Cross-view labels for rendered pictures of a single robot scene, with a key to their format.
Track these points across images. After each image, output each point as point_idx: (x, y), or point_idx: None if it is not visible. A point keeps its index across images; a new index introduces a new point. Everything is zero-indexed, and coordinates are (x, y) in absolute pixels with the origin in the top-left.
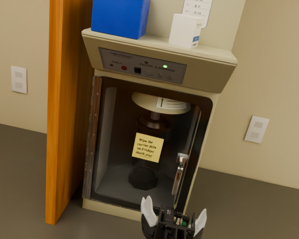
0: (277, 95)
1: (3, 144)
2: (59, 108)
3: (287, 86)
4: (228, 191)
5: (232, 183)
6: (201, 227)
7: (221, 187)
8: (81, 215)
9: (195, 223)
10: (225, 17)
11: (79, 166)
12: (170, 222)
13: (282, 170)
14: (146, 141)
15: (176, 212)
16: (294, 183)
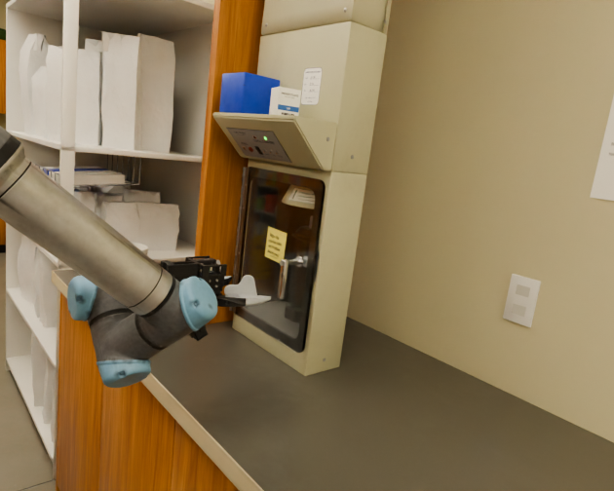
0: (550, 238)
1: None
2: (206, 190)
3: (564, 221)
4: (440, 386)
5: (463, 385)
6: (244, 297)
7: (437, 380)
8: (224, 330)
9: (233, 284)
10: (331, 89)
11: None
12: (196, 260)
13: (579, 394)
14: (274, 237)
15: (213, 262)
16: (610, 431)
